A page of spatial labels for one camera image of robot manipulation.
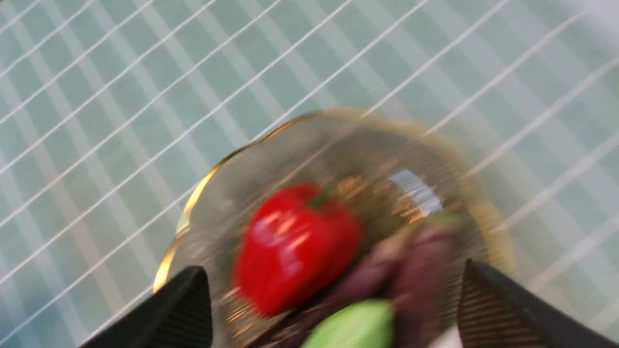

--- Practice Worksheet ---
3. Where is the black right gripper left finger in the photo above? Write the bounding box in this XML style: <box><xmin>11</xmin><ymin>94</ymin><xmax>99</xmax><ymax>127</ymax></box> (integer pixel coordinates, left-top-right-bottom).
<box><xmin>82</xmin><ymin>266</ymin><xmax>214</xmax><ymax>348</ymax></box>

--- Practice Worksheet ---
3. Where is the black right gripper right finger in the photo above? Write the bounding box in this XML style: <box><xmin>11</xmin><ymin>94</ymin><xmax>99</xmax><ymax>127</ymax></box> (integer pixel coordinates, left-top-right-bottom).
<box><xmin>457</xmin><ymin>260</ymin><xmax>618</xmax><ymax>348</ymax></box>

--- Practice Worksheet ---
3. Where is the green cucumber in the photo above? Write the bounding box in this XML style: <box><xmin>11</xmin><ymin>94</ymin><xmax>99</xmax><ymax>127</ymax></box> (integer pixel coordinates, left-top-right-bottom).
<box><xmin>301</xmin><ymin>299</ymin><xmax>395</xmax><ymax>348</ymax></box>

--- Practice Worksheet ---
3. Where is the dark purple eggplant rear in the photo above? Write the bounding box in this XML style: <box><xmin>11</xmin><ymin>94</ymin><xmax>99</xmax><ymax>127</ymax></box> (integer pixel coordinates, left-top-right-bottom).
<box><xmin>387</xmin><ymin>211</ymin><xmax>467</xmax><ymax>348</ymax></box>

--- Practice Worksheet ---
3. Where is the dark purple eggplant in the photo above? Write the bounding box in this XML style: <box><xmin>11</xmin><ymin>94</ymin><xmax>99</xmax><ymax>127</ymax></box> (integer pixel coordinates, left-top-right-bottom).
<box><xmin>246</xmin><ymin>228</ymin><xmax>412</xmax><ymax>348</ymax></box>
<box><xmin>387</xmin><ymin>211</ymin><xmax>467</xmax><ymax>348</ymax></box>

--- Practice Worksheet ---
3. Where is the dark purple eggplant front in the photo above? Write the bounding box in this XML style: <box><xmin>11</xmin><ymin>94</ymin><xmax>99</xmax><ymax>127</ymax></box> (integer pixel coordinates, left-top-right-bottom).
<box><xmin>246</xmin><ymin>228</ymin><xmax>412</xmax><ymax>348</ymax></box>

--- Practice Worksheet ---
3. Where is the red bell pepper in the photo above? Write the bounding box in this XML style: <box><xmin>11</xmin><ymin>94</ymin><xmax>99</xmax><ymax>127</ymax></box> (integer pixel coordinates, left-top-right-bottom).
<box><xmin>235</xmin><ymin>181</ymin><xmax>363</xmax><ymax>318</ymax></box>

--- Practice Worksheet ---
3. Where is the gold-rimmed glass plate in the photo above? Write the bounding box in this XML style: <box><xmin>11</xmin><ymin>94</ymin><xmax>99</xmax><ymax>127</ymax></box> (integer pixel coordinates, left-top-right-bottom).
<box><xmin>153</xmin><ymin>109</ymin><xmax>514</xmax><ymax>348</ymax></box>

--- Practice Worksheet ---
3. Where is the green checkered tablecloth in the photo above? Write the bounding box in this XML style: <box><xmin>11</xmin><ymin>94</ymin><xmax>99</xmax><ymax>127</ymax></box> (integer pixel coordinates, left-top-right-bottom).
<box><xmin>0</xmin><ymin>0</ymin><xmax>619</xmax><ymax>348</ymax></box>

